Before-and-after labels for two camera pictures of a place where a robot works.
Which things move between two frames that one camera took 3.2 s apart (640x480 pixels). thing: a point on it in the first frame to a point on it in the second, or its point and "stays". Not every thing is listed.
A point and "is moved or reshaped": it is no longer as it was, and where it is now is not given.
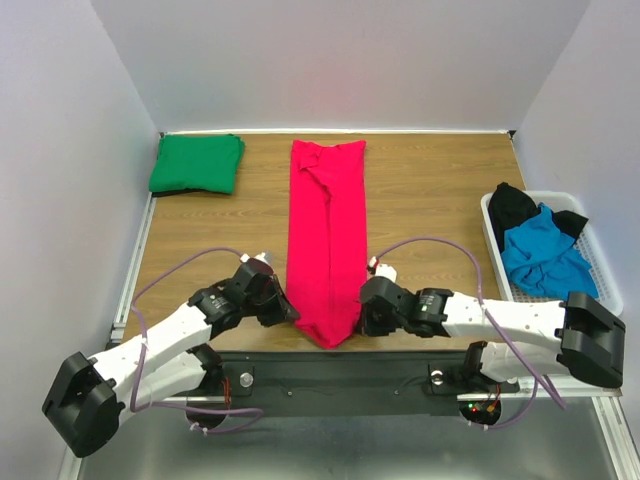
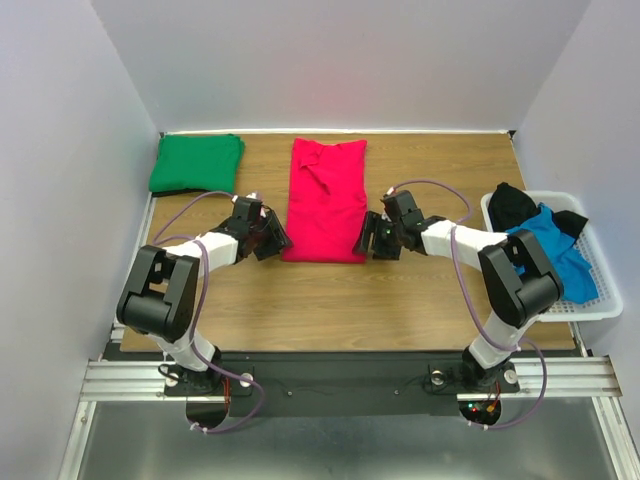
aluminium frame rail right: [610, 413] stays
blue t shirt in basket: [540, 254] stays
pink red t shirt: [328, 262] is moved or reshaped
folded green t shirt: [208, 162] stays
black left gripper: [283, 311] to [278, 238]
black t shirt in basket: [509, 205] stays
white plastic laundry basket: [587, 242] stays
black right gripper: [368, 314] to [375, 235]
